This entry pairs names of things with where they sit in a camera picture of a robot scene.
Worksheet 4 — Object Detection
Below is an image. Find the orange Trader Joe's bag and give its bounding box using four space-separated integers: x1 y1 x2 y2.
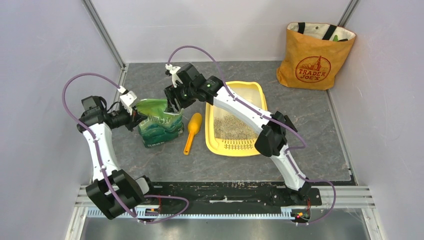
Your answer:
276 22 357 91

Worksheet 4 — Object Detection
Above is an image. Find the green litter bag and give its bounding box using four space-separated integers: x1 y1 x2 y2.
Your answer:
136 99 184 148

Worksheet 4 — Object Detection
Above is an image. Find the grey litter pile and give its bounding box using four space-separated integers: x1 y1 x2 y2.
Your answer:
213 114 258 140

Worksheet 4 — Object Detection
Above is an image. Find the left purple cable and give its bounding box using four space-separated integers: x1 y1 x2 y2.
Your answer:
61 72 190 225

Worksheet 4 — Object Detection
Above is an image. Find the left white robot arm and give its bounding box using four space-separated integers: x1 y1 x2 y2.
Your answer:
77 96 157 220

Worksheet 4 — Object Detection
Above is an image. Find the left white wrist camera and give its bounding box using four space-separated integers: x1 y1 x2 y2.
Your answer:
117 85 139 111

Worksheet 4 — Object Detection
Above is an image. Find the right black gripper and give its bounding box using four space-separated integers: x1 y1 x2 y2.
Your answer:
163 81 196 114

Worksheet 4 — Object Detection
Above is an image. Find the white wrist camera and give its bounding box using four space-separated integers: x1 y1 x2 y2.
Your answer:
117 85 139 111
165 63 182 88

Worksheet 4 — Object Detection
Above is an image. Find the orange litter scoop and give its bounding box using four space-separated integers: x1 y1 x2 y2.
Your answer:
183 112 203 155

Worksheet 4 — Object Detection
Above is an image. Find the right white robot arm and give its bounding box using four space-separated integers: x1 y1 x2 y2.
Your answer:
164 63 311 205

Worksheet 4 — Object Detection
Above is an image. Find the yellow litter box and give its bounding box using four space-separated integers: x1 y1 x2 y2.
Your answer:
204 81 268 157

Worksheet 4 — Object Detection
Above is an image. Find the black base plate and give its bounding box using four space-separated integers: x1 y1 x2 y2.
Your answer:
146 181 322 215

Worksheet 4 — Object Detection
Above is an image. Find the aluminium rail frame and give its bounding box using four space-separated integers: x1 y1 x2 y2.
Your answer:
64 185 387 240

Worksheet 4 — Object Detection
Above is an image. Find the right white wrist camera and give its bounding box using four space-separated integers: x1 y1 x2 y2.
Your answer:
165 63 182 88

